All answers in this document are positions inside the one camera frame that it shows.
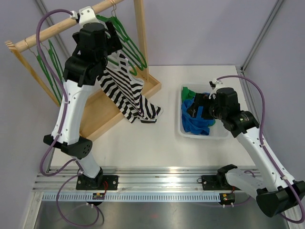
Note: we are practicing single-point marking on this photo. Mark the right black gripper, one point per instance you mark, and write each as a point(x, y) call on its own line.
point(201, 99)

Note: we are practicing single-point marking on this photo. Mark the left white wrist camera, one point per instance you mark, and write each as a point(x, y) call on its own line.
point(84, 16)

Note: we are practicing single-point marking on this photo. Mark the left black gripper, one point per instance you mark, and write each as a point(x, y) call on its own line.
point(113, 44)

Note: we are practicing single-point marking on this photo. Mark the green hanger of striped top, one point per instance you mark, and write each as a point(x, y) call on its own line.
point(118, 62)

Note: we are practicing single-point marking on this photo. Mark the wooden clothes rack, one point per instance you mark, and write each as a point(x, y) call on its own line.
point(89, 108)

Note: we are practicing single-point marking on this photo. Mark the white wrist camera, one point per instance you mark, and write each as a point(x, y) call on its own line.
point(84, 16)
point(215, 85)

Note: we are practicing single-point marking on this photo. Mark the green tank top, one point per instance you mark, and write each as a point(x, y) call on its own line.
point(187, 94)

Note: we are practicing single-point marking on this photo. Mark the white slotted cable duct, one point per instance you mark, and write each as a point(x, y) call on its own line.
point(134, 197)

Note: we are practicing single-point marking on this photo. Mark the empty green hanger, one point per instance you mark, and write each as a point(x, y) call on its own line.
point(130, 50)
point(119, 21)

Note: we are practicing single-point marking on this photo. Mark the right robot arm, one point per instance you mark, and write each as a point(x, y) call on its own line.
point(278, 190)

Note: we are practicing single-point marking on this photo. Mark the black white striped tank top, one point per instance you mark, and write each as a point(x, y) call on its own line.
point(125, 91)

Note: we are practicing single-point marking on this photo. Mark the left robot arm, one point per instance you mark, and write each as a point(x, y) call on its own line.
point(94, 43)

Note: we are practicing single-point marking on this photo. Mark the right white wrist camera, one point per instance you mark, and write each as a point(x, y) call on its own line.
point(215, 85)

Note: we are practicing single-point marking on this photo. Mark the white plastic basket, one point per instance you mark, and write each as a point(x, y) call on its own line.
point(217, 131)

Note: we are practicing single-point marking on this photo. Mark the green hanger of blue top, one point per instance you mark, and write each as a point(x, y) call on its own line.
point(55, 60)

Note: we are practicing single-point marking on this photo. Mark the empty green hanger front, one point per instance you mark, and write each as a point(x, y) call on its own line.
point(130, 50)

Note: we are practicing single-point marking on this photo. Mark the blue tank top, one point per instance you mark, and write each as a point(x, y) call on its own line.
point(195, 125)

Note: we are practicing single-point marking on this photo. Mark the empty green hanger rear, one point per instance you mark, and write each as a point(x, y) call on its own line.
point(119, 21)

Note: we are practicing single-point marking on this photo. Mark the aluminium mounting rail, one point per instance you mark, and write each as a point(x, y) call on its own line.
point(137, 179)

